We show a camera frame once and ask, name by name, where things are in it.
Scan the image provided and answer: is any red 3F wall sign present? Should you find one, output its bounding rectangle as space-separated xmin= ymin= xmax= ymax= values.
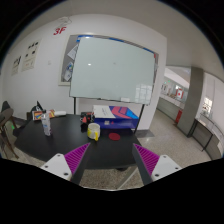
xmin=53 ymin=27 xmax=67 ymax=36

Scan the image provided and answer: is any grey concrete pillar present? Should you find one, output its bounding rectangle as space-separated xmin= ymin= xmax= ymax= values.
xmin=177 ymin=67 xmax=204 ymax=136

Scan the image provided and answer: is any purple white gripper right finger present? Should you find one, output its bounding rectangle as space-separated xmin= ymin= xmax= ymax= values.
xmin=132 ymin=144 xmax=181 ymax=185

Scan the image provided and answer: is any red round coaster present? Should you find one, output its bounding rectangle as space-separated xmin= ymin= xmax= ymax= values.
xmin=109 ymin=133 xmax=120 ymax=141

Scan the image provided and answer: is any colourful snack box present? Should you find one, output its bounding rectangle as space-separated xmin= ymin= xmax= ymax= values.
xmin=31 ymin=109 xmax=56 ymax=122

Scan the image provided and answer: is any red fire extinguisher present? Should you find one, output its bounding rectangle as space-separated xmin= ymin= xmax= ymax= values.
xmin=175 ymin=110 xmax=183 ymax=124

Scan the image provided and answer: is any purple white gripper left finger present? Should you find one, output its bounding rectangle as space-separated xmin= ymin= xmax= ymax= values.
xmin=41 ymin=143 xmax=90 ymax=184

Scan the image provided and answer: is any white yellow mug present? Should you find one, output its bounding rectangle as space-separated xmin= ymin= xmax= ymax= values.
xmin=87 ymin=123 xmax=100 ymax=141

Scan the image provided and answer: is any wooden chair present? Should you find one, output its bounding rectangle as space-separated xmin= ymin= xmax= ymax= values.
xmin=0 ymin=100 xmax=20 ymax=160

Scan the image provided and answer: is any large white whiteboard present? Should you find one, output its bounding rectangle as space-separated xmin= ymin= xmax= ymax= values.
xmin=70 ymin=37 xmax=156 ymax=104

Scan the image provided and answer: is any small white wall poster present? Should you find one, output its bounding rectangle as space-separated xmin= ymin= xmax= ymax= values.
xmin=11 ymin=56 xmax=21 ymax=75

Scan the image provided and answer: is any blue red cardboard box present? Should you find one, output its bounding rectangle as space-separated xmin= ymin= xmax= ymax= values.
xmin=93 ymin=105 xmax=139 ymax=129

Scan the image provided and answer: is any small dark red object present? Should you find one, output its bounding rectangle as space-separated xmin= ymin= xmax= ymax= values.
xmin=80 ymin=112 xmax=95 ymax=124

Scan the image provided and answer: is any clear plastic water bottle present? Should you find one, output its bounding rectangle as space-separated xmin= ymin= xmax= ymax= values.
xmin=41 ymin=113 xmax=51 ymax=136

